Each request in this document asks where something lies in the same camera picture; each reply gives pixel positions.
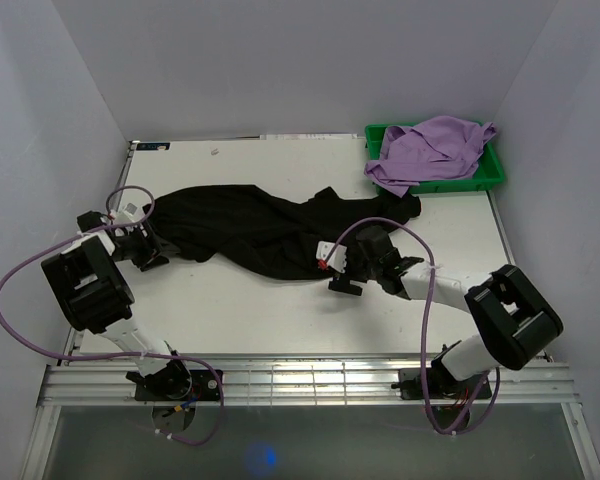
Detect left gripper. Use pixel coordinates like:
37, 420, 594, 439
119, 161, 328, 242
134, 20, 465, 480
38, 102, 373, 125
111, 218, 181, 272

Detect black trousers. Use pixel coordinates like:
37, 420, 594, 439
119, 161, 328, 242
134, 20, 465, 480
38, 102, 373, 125
149, 185, 421, 281

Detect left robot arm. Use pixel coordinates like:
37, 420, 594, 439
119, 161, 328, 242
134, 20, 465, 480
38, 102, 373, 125
41, 204, 193, 400

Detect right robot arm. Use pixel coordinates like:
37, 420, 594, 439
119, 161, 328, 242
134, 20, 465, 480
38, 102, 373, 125
316, 225, 564, 399

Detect purple trousers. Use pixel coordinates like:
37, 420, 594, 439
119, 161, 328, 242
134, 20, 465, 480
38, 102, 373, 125
364, 115, 498, 197

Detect blue label sticker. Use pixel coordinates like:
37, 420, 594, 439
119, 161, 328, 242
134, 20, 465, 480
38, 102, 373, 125
135, 142, 171, 151

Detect papers behind table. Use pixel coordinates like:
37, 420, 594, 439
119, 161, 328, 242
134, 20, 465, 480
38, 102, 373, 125
259, 133, 359, 141

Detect green plastic bin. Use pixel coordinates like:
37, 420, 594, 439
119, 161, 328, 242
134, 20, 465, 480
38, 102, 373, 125
364, 124, 506, 195

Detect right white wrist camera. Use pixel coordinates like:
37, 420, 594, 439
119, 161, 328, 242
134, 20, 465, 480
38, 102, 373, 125
316, 241, 347, 273

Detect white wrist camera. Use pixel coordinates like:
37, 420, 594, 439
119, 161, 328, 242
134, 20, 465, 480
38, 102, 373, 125
316, 241, 347, 273
109, 203, 144, 231

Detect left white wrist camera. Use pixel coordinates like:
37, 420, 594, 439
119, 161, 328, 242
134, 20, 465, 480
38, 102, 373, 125
109, 203, 144, 231

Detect aluminium frame rail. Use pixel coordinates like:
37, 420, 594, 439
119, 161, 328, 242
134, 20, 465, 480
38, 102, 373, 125
38, 356, 580, 407

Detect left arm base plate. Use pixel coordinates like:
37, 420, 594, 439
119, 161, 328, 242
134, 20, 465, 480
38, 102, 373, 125
133, 369, 220, 403

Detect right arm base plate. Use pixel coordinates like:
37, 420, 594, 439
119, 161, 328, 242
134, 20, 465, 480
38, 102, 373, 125
391, 368, 492, 400

